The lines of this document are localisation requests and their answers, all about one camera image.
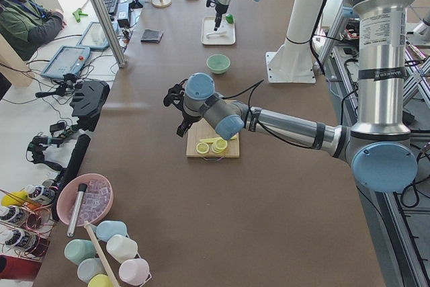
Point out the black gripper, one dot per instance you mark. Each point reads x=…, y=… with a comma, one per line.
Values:
x=220, y=9
x=187, y=118

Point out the white ceramic spoon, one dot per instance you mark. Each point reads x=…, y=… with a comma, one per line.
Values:
x=213, y=34

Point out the mint green bowl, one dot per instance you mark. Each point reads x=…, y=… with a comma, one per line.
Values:
x=218, y=63

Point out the pink bowl with ice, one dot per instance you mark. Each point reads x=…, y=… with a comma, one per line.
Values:
x=96, y=203

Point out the metal muddler in bowl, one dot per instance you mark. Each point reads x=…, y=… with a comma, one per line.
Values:
x=76, y=210

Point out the cream rabbit tray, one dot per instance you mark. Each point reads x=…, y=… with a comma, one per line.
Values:
x=208, y=26

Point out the bamboo cutting board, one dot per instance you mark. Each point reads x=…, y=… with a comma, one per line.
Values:
x=202, y=129

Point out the yellow plastic knife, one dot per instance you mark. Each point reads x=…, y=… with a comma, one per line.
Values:
x=209, y=140

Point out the lower lemon slice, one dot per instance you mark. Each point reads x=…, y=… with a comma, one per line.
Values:
x=202, y=148

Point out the lemon slice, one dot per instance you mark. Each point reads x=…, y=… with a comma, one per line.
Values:
x=202, y=148
x=219, y=146

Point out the upper lemon slice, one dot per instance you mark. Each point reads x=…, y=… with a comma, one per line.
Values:
x=219, y=146

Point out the grey folded cloth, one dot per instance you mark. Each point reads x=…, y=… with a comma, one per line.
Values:
x=151, y=36

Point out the far teach pendant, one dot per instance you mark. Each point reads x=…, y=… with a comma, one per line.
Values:
x=94, y=37

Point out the teach pendant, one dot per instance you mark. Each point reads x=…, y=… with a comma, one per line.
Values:
x=68, y=59
x=94, y=37

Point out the near teach pendant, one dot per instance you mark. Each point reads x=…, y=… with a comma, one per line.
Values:
x=68, y=59

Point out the white cup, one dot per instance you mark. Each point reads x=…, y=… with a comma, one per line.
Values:
x=122, y=248

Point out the pink cup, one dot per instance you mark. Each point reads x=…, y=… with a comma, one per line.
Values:
x=135, y=271

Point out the mint cup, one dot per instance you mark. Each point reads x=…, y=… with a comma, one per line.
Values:
x=79, y=250

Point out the light blue cup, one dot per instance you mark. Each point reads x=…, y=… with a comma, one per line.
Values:
x=89, y=268

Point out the wooden cup rack pole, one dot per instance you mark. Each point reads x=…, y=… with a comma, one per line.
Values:
x=101, y=254

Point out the yellow cup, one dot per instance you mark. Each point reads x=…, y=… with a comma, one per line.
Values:
x=100, y=280

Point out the seated person green jacket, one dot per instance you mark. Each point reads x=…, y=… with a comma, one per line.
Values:
x=26, y=25

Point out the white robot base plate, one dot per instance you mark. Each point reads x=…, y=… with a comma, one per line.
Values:
x=291, y=63

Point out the white camera pillar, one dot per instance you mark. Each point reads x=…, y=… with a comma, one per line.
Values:
x=304, y=16

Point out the aluminium frame post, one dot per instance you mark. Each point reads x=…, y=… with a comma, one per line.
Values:
x=108, y=30

